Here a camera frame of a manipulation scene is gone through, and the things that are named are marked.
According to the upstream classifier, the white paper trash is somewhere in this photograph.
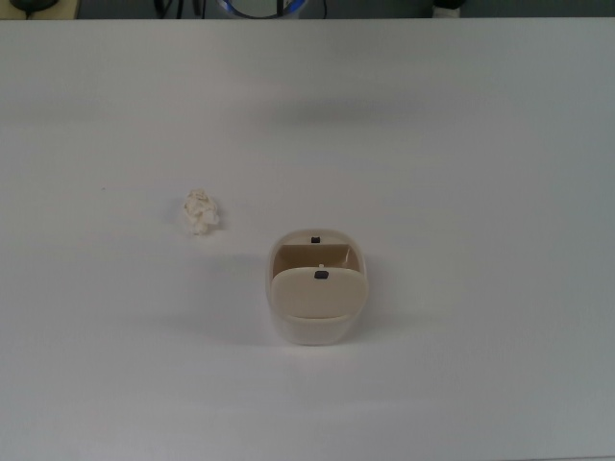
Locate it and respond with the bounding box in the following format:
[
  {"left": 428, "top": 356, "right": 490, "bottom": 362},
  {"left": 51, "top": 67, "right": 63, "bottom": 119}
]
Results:
[{"left": 182, "top": 187, "right": 222, "bottom": 237}]

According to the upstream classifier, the small white bin with lid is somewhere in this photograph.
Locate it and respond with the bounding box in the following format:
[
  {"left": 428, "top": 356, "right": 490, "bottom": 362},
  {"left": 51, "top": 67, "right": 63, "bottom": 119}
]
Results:
[{"left": 266, "top": 229, "right": 371, "bottom": 347}]

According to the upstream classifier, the black rounded object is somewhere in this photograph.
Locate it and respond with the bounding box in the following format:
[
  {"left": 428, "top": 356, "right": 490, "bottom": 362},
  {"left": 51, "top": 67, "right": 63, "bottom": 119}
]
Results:
[{"left": 9, "top": 0, "right": 62, "bottom": 20}]

